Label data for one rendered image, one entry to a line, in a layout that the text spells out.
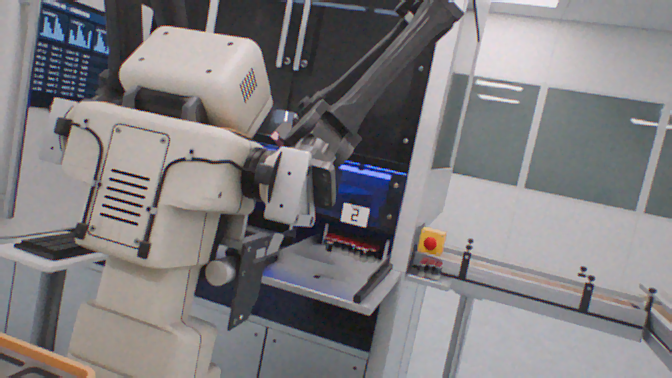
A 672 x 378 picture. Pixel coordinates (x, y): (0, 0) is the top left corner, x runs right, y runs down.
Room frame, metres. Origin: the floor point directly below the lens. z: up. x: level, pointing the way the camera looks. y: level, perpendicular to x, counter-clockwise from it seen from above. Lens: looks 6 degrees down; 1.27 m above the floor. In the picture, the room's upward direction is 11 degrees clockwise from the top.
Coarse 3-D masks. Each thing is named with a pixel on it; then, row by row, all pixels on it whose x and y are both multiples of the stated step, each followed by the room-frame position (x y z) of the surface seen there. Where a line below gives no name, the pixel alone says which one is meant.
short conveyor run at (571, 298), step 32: (416, 256) 1.63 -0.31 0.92; (448, 256) 1.68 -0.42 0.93; (480, 256) 1.60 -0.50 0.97; (480, 288) 1.57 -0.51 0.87; (512, 288) 1.54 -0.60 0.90; (544, 288) 1.52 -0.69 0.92; (576, 288) 1.58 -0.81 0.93; (608, 288) 1.49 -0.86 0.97; (576, 320) 1.49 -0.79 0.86; (608, 320) 1.46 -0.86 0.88; (640, 320) 1.44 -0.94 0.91
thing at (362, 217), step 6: (348, 204) 1.59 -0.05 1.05; (348, 210) 1.59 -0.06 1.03; (360, 210) 1.58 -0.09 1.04; (366, 210) 1.57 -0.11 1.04; (342, 216) 1.59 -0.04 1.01; (348, 216) 1.59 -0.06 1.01; (354, 216) 1.58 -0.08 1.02; (360, 216) 1.58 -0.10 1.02; (366, 216) 1.57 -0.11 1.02; (348, 222) 1.59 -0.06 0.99; (354, 222) 1.58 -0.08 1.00; (360, 222) 1.57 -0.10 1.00; (366, 222) 1.57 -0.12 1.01
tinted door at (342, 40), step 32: (320, 0) 1.66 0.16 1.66; (352, 0) 1.63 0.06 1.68; (384, 0) 1.61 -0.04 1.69; (320, 32) 1.66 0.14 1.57; (352, 32) 1.63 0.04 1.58; (384, 32) 1.60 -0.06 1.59; (320, 64) 1.65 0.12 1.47; (352, 64) 1.62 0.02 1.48; (384, 96) 1.59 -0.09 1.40; (384, 128) 1.58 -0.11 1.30; (416, 128) 1.55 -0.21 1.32
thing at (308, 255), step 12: (312, 240) 1.63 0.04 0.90; (288, 252) 1.44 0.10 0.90; (300, 252) 1.52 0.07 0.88; (312, 252) 1.55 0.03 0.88; (288, 264) 1.36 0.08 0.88; (300, 264) 1.35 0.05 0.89; (312, 264) 1.34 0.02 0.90; (324, 264) 1.33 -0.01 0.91; (336, 264) 1.47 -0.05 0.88; (348, 264) 1.49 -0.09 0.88; (360, 264) 1.52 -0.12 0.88; (372, 264) 1.55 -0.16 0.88; (384, 264) 1.51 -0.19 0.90; (336, 276) 1.32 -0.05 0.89; (348, 276) 1.31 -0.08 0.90; (360, 276) 1.30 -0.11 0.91; (372, 276) 1.35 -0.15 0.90
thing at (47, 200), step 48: (0, 0) 1.30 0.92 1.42; (48, 0) 1.37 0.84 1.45; (96, 0) 1.52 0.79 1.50; (0, 48) 1.30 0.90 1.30; (48, 48) 1.39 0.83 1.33; (96, 48) 1.54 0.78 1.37; (0, 96) 1.29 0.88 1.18; (48, 96) 1.41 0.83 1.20; (0, 144) 1.30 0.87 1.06; (0, 192) 1.31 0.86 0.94; (48, 192) 1.45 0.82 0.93
